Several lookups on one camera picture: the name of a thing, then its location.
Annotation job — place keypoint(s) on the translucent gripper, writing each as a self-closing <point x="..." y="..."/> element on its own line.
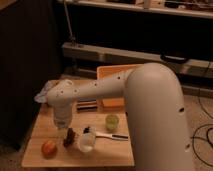
<point x="62" y="125"/>

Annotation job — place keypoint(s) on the dark grape bunch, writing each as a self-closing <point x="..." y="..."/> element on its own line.
<point x="70" y="138"/>

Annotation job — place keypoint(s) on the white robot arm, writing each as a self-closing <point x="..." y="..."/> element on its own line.
<point x="155" y="112"/>

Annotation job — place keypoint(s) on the green plastic cup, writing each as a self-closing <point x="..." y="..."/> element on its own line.
<point x="111" y="122"/>

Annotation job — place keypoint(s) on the red apple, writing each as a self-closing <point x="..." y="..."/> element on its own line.
<point x="48" y="148"/>

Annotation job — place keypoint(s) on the black striped block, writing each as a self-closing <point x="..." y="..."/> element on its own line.
<point x="86" y="105"/>

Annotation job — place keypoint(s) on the crumpled white cloth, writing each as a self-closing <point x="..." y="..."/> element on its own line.
<point x="41" y="96"/>

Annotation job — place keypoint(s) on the orange plastic bin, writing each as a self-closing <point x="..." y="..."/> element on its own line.
<point x="103" y="71"/>

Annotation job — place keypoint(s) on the metal shelf rail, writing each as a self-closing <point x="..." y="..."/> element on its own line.
<point x="116" y="56"/>

